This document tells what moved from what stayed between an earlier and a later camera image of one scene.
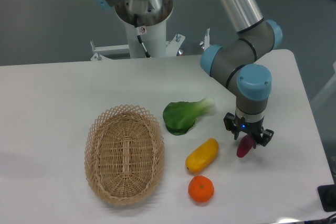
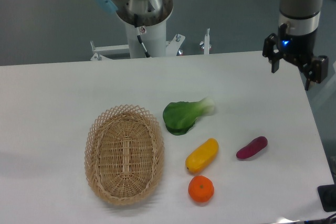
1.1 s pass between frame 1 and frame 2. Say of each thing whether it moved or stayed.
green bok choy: stayed
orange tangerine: stayed
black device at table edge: stayed
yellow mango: stayed
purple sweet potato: moved
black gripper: moved
